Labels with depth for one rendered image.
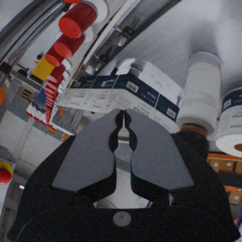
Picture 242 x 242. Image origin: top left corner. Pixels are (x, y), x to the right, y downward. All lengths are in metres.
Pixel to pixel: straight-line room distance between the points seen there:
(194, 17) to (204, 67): 0.11
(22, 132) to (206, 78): 7.77
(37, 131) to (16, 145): 1.33
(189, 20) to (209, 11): 0.05
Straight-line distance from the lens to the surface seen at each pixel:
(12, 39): 0.36
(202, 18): 0.35
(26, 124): 7.86
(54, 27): 0.67
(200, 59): 0.39
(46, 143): 7.88
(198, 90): 0.32
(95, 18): 0.19
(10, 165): 0.39
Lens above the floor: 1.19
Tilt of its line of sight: 17 degrees down
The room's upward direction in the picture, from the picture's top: 156 degrees counter-clockwise
